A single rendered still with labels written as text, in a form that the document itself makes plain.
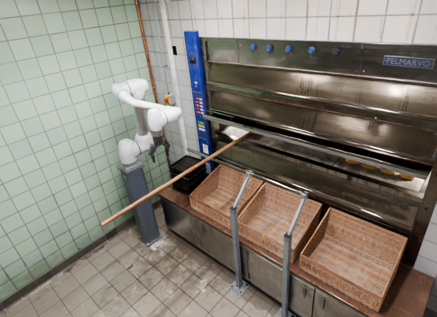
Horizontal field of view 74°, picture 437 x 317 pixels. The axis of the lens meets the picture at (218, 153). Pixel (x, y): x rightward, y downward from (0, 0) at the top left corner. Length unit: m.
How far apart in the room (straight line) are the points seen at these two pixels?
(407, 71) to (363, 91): 0.25
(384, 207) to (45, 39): 2.94
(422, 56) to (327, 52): 0.52
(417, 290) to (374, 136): 1.08
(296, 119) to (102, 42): 1.95
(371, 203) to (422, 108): 0.77
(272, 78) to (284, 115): 0.31
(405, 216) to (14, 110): 3.06
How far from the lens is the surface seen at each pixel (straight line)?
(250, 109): 2.53
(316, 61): 2.14
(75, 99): 3.06
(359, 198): 2.41
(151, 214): 3.32
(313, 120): 2.26
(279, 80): 2.30
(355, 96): 2.08
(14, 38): 2.89
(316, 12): 2.09
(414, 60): 1.97
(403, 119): 2.06
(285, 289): 2.50
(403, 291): 2.48
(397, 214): 2.38
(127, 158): 2.90
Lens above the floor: 2.44
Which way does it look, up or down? 29 degrees down
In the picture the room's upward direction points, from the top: 6 degrees counter-clockwise
